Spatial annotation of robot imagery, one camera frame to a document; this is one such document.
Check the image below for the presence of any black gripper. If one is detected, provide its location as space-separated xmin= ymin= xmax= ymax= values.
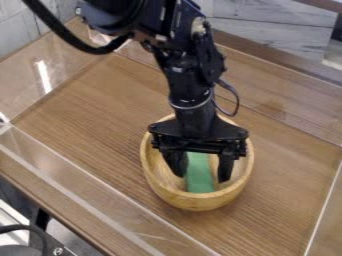
xmin=148 ymin=107 xmax=248 ymax=183

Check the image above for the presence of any green rectangular block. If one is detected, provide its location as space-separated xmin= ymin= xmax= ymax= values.
xmin=185 ymin=152 xmax=215 ymax=193

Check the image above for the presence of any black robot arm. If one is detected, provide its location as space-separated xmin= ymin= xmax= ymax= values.
xmin=21 ymin=0 xmax=248 ymax=183

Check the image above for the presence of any brown wooden bowl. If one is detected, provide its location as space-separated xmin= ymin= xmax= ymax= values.
xmin=140 ymin=132 xmax=255 ymax=212

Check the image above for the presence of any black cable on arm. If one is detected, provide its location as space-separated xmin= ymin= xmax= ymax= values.
xmin=209 ymin=79 xmax=240 ymax=118

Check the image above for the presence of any clear acrylic tray wall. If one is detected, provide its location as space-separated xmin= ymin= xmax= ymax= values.
xmin=0 ymin=122 xmax=220 ymax=256

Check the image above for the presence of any black cable bottom left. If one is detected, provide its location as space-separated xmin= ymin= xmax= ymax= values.
xmin=0 ymin=225 xmax=46 ymax=256

